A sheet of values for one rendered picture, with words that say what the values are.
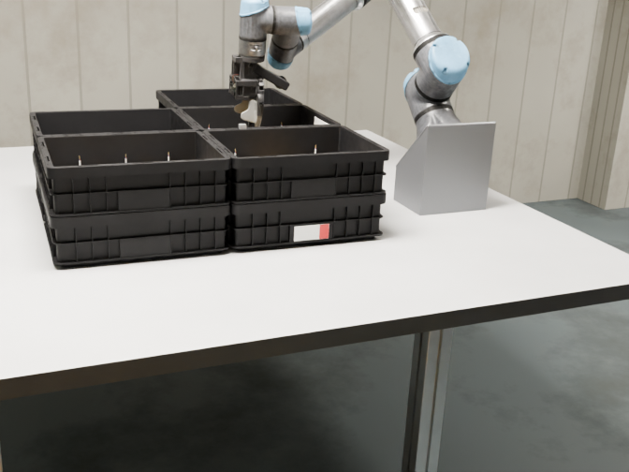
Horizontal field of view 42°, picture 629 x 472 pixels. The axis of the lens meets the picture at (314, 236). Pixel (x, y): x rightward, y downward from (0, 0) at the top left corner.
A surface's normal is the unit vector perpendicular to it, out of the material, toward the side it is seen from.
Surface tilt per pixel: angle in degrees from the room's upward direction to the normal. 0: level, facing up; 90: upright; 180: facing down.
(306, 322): 0
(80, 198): 90
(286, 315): 0
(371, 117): 90
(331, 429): 0
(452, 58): 53
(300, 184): 90
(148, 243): 90
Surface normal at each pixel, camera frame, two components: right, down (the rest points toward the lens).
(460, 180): 0.39, 0.33
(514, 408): 0.04, -0.94
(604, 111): -0.92, 0.09
